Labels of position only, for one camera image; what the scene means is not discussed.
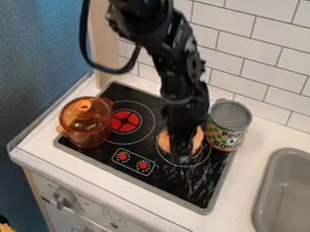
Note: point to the yellow orange toy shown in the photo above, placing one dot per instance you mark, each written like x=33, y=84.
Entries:
x=198, y=141

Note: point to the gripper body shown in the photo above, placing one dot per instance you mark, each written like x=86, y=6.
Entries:
x=186, y=111

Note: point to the toy stove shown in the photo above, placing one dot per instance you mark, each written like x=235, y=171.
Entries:
x=129, y=152

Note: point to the toy sink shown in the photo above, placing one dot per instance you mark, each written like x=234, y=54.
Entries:
x=291, y=202

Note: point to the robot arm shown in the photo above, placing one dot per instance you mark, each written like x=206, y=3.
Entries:
x=154, y=25

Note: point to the green toy can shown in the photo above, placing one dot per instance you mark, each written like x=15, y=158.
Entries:
x=227, y=127

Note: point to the clear orange pot with lid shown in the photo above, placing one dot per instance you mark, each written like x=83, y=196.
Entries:
x=84, y=122

